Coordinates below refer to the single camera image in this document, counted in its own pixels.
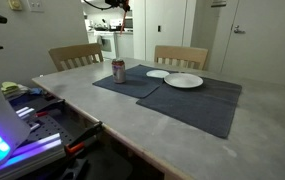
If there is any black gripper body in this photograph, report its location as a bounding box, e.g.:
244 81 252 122
104 0 122 9

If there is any soda can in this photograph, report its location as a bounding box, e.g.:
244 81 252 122
111 58 127 84

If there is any small white plate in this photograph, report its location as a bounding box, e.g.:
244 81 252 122
145 69 171 79

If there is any large white plate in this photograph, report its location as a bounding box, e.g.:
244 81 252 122
163 72 204 89

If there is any microwave oven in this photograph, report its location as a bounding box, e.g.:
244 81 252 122
122 17 134 30

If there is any white kitchen stove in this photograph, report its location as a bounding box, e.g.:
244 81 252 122
95 30 118 61

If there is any light wooden chair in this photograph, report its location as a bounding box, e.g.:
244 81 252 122
47 43 105 73
153 45 209 71

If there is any small dark grey placemat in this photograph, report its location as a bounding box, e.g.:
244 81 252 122
92 64 180 99

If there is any beige thermostat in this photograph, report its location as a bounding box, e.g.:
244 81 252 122
7 0 23 12

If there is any blue cloth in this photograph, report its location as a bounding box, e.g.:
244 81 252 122
28 87 45 96

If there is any large dark grey placemat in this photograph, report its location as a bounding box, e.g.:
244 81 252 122
135 71 243 139

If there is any orange black bar clamp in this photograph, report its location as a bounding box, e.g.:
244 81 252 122
64 120 104 156

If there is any yellow green cloth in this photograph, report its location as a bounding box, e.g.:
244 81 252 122
0 81 20 95

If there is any black perforated breadboard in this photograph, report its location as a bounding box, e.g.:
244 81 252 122
25 113 77 148

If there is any white room door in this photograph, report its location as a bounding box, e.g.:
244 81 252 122
220 0 285 88

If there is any white light switch plate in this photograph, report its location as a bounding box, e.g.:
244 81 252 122
26 0 45 14

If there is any silver door handle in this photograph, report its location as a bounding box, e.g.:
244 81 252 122
232 24 246 35

